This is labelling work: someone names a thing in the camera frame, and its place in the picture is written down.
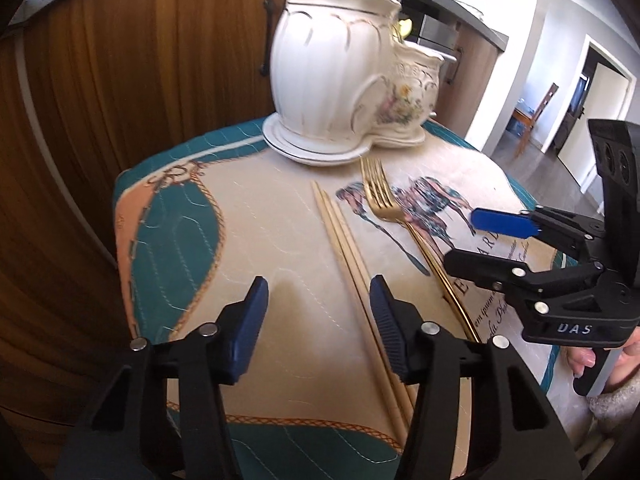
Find person's right hand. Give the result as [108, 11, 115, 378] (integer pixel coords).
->
[566, 326, 640, 386]

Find wooden chair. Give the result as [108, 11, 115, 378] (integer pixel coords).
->
[512, 82, 559, 158]

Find wooden chopstick far left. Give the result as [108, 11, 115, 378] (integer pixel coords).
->
[311, 181, 408, 446]

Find wooden chopstick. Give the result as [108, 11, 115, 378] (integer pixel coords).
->
[311, 181, 408, 446]
[319, 187, 417, 426]

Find gold metal fork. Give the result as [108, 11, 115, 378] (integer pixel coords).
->
[360, 157, 480, 342]

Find patterned teal beige cloth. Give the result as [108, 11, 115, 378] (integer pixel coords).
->
[112, 118, 582, 480]

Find stainless steel oven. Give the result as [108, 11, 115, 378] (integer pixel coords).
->
[416, 15, 459, 63]

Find white ceramic utensil holder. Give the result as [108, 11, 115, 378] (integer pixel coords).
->
[270, 0, 444, 150]

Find yellow green plastic spoon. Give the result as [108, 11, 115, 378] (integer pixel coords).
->
[396, 18, 413, 40]

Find white ceramic saucer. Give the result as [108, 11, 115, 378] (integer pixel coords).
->
[262, 113, 373, 167]

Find wooden cabinet doors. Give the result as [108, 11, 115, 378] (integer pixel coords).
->
[1, 0, 282, 470]

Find black cabinet handle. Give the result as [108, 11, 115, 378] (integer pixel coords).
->
[259, 0, 276, 77]

